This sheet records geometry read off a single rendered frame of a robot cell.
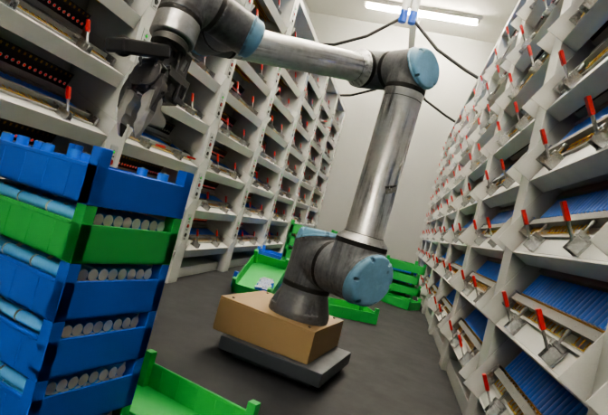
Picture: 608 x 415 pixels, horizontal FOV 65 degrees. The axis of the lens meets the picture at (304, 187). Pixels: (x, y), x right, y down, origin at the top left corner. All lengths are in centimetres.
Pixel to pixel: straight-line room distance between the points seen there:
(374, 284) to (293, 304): 26
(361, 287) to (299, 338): 24
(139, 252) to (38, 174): 18
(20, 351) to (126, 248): 19
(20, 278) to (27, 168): 16
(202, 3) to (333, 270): 75
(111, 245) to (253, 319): 77
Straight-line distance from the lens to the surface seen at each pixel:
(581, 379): 78
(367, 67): 145
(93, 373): 84
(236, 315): 147
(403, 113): 136
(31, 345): 77
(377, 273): 132
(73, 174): 73
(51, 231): 74
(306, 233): 144
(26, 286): 78
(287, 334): 141
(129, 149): 174
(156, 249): 82
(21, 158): 82
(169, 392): 116
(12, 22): 131
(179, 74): 97
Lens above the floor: 46
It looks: 3 degrees up
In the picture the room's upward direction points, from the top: 15 degrees clockwise
